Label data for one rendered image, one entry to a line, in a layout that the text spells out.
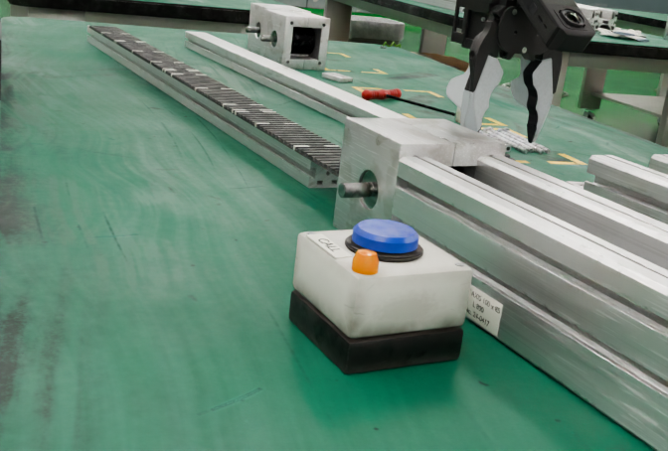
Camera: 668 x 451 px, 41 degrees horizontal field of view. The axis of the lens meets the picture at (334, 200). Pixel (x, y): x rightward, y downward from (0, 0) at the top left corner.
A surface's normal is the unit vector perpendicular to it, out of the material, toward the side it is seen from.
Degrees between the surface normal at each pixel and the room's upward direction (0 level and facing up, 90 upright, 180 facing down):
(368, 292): 90
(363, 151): 90
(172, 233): 0
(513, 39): 90
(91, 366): 0
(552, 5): 32
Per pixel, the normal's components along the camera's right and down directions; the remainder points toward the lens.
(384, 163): -0.88, 0.03
